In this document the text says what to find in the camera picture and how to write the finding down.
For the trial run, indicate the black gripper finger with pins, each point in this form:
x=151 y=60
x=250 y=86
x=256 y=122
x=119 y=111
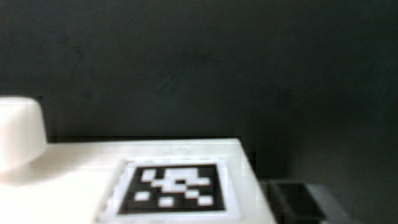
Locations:
x=300 y=205

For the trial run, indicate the white front drawer tray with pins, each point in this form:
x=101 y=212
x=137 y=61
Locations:
x=130 y=182

